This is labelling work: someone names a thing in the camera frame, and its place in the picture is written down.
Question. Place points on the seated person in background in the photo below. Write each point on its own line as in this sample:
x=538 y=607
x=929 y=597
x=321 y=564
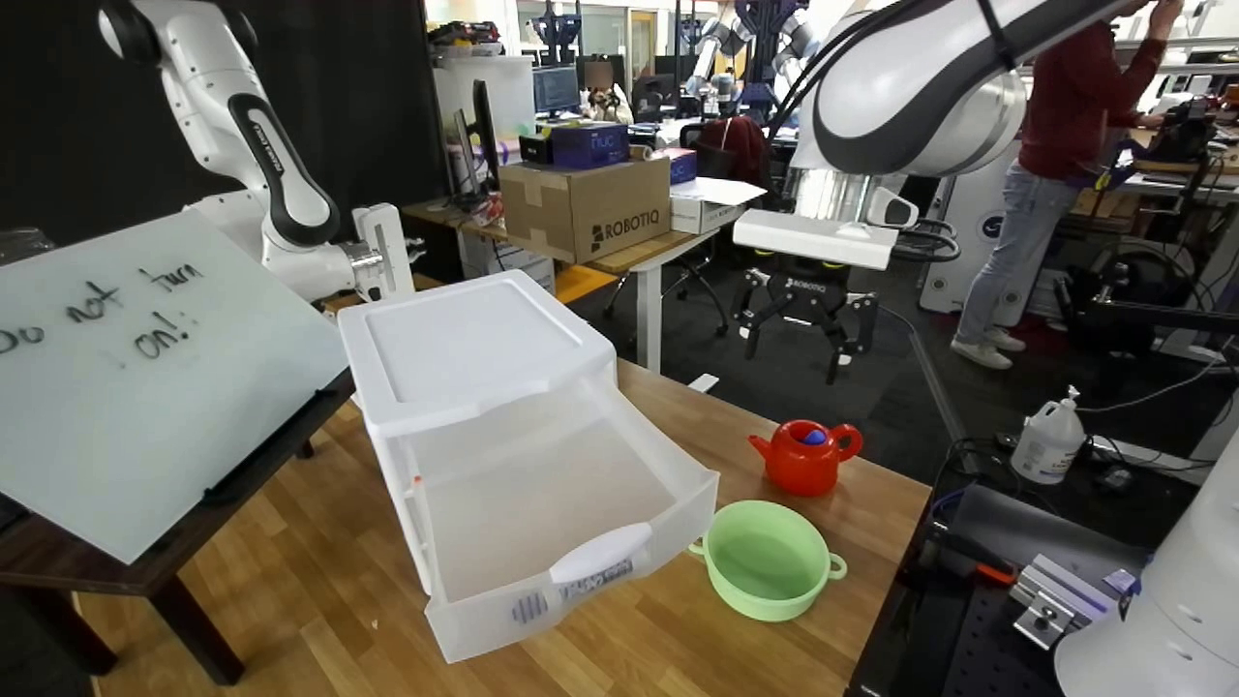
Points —
x=600 y=98

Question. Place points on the blue box on cardboard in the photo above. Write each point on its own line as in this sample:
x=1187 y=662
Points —
x=573 y=145

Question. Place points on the white plastic jug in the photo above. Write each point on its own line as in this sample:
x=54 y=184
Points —
x=1050 y=438

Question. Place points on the white idle robot arm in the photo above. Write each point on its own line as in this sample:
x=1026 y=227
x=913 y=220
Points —
x=275 y=208

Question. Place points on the white drawer cabinet frame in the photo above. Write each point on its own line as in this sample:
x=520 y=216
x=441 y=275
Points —
x=469 y=395

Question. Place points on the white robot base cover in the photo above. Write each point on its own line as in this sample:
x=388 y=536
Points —
x=1178 y=637

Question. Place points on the red toy teapot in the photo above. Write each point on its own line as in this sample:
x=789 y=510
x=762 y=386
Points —
x=804 y=457

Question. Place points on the silver metal bracket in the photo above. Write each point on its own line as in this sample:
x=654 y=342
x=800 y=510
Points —
x=1059 y=601

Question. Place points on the white plastic drawer tray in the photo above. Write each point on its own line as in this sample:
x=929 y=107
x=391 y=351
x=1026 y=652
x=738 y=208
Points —
x=628 y=506

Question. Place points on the dark wooden side table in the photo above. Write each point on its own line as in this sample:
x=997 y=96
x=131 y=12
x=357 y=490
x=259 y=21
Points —
x=43 y=566

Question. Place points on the person in red sweater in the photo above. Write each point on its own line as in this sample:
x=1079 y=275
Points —
x=1080 y=91

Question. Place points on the green plastic pot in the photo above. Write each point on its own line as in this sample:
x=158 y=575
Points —
x=766 y=564

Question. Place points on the white active robot arm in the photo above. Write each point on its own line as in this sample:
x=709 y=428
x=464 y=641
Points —
x=920 y=86

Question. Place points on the whiteboard with handwriting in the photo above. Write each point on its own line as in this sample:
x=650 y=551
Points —
x=142 y=371

